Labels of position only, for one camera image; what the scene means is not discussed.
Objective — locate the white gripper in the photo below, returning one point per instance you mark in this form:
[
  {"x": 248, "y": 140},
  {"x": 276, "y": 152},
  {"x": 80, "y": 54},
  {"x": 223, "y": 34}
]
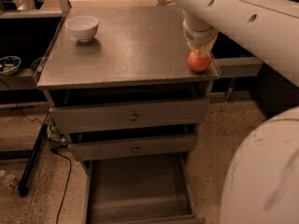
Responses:
[{"x": 198, "y": 36}]

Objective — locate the middle grey drawer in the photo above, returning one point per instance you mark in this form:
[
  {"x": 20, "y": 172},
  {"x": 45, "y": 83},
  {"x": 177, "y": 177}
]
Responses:
[{"x": 133, "y": 147}]

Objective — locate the top grey drawer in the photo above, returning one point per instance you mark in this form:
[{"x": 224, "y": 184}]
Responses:
[{"x": 106, "y": 117}]

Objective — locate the clear plastic bottle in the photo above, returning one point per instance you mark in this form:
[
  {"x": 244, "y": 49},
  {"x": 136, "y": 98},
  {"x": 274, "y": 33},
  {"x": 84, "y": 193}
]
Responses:
[{"x": 9, "y": 180}]

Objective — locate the patterned bowl on shelf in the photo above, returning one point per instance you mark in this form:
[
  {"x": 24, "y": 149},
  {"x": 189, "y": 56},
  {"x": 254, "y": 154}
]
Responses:
[{"x": 9, "y": 65}]

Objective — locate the bottom grey drawer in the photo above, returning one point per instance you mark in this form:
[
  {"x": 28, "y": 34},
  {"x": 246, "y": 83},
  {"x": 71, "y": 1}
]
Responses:
[{"x": 150, "y": 189}]

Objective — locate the grey drawer cabinet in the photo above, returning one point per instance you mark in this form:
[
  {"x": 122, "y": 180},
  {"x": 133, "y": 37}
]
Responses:
[{"x": 139, "y": 54}]

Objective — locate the red apple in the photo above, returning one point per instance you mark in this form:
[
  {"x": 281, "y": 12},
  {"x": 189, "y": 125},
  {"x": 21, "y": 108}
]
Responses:
[{"x": 198, "y": 64}]

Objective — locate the white ceramic bowl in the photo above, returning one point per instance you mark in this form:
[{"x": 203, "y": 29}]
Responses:
[{"x": 83, "y": 28}]

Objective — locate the grey left low shelf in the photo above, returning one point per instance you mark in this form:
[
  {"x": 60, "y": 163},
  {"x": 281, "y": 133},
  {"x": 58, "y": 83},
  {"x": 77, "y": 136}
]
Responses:
[{"x": 22, "y": 80}]

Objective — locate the grey drawer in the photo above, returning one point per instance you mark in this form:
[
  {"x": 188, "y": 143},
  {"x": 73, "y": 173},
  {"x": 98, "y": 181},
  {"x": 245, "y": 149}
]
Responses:
[
  {"x": 106, "y": 117},
  {"x": 133, "y": 147},
  {"x": 150, "y": 189}
]

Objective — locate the grey side shelf bar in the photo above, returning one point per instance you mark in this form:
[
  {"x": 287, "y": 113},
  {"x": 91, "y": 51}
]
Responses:
[{"x": 239, "y": 67}]

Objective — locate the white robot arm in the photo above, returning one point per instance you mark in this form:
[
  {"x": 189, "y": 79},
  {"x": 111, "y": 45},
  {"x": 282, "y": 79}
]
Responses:
[{"x": 262, "y": 182}]

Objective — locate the black metal stand leg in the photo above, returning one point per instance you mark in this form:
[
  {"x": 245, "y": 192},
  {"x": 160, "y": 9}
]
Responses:
[{"x": 22, "y": 188}]

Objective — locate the green snack bag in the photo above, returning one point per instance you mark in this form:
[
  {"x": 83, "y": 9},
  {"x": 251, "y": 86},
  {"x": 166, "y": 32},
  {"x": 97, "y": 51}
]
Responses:
[{"x": 57, "y": 138}]

